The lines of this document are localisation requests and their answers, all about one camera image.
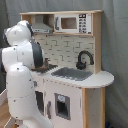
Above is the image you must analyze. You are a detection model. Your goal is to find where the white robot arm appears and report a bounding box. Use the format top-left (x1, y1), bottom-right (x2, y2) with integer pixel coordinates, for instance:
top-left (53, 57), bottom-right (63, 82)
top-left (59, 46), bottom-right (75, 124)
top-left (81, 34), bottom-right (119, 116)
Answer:
top-left (0, 20), bottom-right (53, 128)

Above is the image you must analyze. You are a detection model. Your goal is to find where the wooden toy kitchen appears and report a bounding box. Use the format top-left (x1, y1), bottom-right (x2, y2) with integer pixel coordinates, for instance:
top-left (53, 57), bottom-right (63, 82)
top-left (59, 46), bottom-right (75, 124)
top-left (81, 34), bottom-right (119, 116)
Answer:
top-left (21, 10), bottom-right (114, 128)

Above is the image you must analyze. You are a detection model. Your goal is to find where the black toy stovetop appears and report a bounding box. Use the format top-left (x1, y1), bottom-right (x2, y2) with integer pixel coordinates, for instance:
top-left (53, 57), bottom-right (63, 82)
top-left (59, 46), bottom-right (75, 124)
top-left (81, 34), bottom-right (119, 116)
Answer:
top-left (32, 64), bottom-right (58, 73)

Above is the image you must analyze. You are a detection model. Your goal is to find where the grey toy sink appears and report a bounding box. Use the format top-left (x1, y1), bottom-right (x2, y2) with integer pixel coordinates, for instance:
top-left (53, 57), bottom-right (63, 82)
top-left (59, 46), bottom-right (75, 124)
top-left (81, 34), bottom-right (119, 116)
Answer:
top-left (51, 67), bottom-right (92, 81)

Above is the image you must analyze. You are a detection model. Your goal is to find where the black toy faucet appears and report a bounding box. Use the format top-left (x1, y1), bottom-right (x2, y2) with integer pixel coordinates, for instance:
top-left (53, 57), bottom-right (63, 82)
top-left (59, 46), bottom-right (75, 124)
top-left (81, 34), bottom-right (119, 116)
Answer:
top-left (76, 50), bottom-right (94, 70)

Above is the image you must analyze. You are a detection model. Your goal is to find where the white cabinet door with dispenser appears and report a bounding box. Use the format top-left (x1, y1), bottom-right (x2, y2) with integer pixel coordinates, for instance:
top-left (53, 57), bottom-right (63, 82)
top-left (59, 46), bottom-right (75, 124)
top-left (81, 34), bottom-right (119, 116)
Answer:
top-left (44, 81), bottom-right (82, 128)

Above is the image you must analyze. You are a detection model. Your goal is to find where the white toy microwave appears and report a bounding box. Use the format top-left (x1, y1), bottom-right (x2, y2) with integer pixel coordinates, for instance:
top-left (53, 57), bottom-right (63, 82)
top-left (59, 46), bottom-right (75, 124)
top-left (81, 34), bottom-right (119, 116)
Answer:
top-left (55, 14), bottom-right (92, 34)

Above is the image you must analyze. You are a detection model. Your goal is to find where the grey range hood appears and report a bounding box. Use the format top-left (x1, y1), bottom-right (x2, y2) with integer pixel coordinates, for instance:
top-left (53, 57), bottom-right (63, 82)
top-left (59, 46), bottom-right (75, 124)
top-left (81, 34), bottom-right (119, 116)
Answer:
top-left (32, 14), bottom-right (53, 34)

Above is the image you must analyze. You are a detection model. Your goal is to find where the grey fabric backdrop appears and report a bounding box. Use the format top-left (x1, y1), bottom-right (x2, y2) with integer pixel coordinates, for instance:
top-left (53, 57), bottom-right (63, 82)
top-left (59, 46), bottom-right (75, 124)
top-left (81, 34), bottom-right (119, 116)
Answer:
top-left (0, 0), bottom-right (128, 128)

